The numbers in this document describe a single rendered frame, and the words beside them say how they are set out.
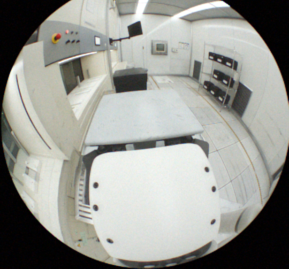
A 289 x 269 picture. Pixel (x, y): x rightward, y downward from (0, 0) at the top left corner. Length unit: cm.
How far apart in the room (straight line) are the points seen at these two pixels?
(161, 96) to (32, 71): 41
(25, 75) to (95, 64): 148
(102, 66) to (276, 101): 338
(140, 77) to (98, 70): 101
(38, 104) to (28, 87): 9
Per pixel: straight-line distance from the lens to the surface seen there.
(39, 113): 40
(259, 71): 281
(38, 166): 68
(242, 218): 42
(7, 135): 130
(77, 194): 58
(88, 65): 179
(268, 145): 277
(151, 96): 15
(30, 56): 43
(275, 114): 264
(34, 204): 68
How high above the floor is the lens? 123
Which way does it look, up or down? 42 degrees down
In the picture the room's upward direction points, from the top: 1 degrees counter-clockwise
